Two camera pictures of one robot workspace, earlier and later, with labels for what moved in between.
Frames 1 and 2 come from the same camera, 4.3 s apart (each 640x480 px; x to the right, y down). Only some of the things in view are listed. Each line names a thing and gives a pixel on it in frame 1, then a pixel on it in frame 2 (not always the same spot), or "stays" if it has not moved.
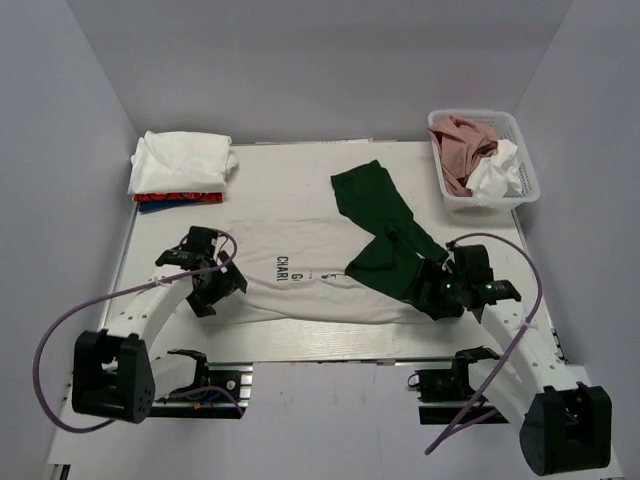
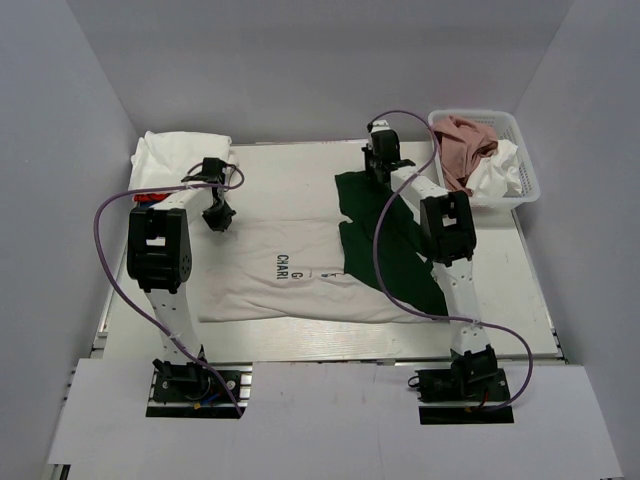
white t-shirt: x=498 y=176 stays
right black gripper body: x=445 y=292 to x=373 y=160
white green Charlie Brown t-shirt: x=354 y=270 stays
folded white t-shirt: x=167 y=162 stays
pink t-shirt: x=460 y=145 stays
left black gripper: x=230 y=280 to x=220 y=223
